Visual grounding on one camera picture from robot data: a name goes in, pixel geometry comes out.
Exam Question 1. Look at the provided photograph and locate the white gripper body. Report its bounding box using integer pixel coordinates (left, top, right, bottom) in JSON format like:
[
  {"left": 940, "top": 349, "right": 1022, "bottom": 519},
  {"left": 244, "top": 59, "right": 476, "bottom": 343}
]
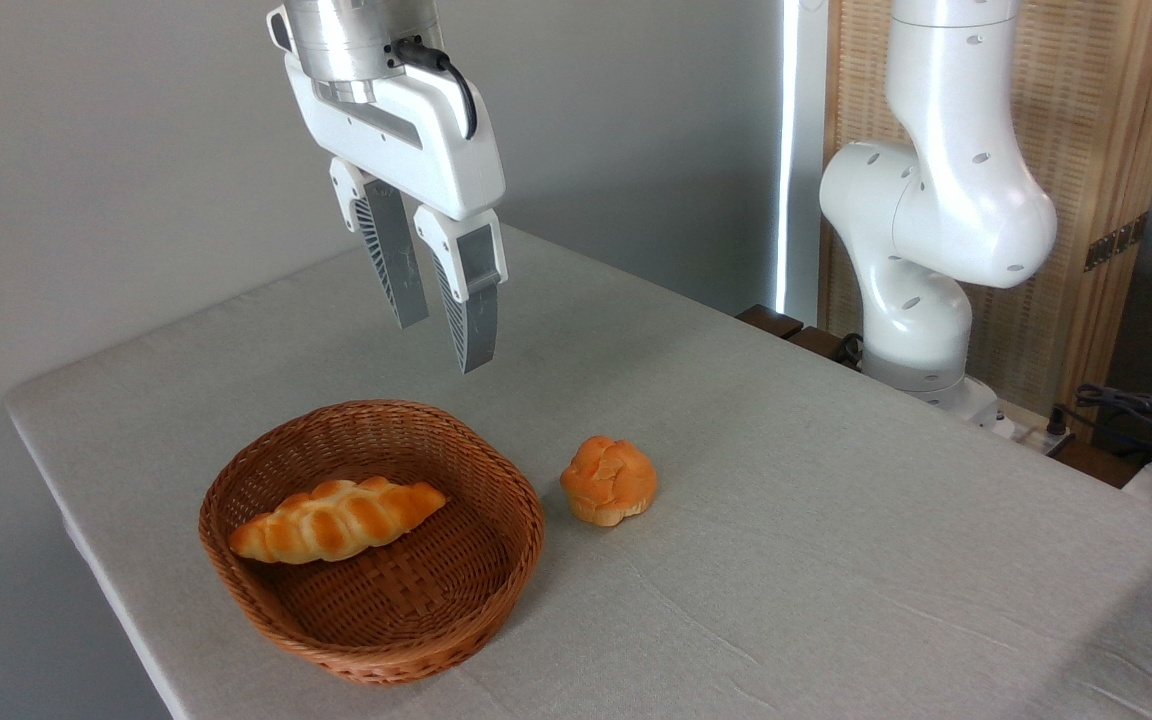
[{"left": 283, "top": 52, "right": 507, "bottom": 223}]

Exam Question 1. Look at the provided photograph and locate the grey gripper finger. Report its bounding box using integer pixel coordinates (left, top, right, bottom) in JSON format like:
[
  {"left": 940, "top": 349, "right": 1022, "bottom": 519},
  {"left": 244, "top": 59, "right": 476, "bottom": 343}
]
[
  {"left": 413, "top": 205, "right": 509, "bottom": 374},
  {"left": 329, "top": 157, "right": 431, "bottom": 330}
]

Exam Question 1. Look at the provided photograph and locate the round orange bread bun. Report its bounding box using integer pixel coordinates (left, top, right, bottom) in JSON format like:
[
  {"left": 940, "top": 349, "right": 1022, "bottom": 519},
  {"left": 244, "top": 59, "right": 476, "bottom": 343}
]
[{"left": 560, "top": 436, "right": 659, "bottom": 528}]

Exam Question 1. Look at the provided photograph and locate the long braided bread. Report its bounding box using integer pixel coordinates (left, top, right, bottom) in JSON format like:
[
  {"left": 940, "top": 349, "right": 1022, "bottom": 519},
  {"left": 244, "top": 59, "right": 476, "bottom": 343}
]
[{"left": 228, "top": 476, "right": 448, "bottom": 565}]

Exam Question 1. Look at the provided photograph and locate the brown wicker basket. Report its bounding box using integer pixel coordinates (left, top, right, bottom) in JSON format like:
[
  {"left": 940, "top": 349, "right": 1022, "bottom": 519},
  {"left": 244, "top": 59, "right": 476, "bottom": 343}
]
[{"left": 198, "top": 400, "right": 545, "bottom": 687}]

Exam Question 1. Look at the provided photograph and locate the dark brown wooden block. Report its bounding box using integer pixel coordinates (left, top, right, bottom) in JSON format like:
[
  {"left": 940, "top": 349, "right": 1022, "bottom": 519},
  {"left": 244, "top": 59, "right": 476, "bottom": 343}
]
[
  {"left": 736, "top": 304, "right": 805, "bottom": 341},
  {"left": 786, "top": 325, "right": 862, "bottom": 369}
]

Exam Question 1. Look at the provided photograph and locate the grey tablecloth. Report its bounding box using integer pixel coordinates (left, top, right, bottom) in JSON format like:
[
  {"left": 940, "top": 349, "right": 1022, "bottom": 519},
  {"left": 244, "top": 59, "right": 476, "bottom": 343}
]
[{"left": 4, "top": 220, "right": 1152, "bottom": 720}]

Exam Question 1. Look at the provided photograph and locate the white power strip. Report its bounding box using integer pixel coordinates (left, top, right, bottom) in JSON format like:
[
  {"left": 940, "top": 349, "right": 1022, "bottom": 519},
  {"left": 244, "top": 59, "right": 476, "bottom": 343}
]
[{"left": 976, "top": 400, "right": 1077, "bottom": 457}]

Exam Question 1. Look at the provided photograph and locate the dark metal screen hinge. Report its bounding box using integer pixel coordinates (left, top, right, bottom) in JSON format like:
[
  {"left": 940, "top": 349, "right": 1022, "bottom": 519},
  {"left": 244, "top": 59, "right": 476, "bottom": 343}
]
[{"left": 1084, "top": 212, "right": 1149, "bottom": 273}]

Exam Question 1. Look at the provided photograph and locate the wooden rattan folding screen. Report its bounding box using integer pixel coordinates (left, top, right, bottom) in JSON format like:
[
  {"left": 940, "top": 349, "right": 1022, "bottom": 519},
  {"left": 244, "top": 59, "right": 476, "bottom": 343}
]
[{"left": 821, "top": 0, "right": 1152, "bottom": 421}]

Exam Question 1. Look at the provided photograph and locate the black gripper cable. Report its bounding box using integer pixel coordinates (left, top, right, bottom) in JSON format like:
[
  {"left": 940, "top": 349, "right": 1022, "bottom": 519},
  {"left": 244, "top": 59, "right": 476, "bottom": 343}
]
[{"left": 385, "top": 37, "right": 480, "bottom": 141}]

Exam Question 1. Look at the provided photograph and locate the white vertical frame post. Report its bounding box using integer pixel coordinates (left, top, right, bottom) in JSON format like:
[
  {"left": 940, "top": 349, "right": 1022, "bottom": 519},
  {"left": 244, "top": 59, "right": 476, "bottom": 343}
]
[{"left": 774, "top": 0, "right": 829, "bottom": 323}]

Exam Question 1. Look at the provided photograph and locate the black cable bundle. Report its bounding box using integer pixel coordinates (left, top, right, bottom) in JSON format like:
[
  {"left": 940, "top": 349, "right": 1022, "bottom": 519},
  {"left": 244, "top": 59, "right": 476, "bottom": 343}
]
[{"left": 1074, "top": 383, "right": 1152, "bottom": 471}]

